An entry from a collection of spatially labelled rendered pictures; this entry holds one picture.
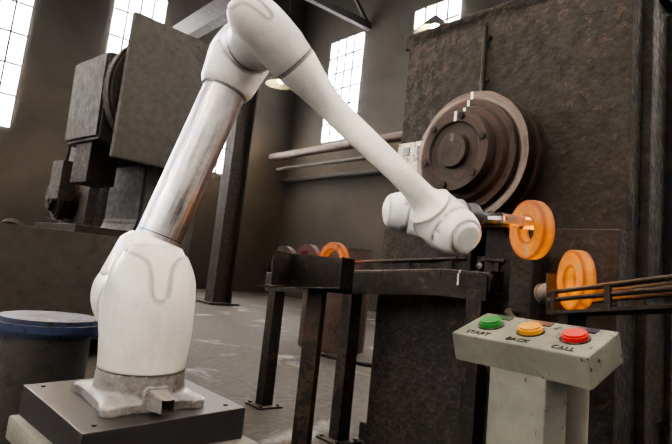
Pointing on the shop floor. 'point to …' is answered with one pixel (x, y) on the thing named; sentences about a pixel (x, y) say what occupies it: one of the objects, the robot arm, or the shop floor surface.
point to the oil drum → (339, 309)
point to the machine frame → (549, 192)
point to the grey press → (128, 122)
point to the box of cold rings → (50, 268)
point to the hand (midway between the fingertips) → (530, 223)
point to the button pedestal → (534, 375)
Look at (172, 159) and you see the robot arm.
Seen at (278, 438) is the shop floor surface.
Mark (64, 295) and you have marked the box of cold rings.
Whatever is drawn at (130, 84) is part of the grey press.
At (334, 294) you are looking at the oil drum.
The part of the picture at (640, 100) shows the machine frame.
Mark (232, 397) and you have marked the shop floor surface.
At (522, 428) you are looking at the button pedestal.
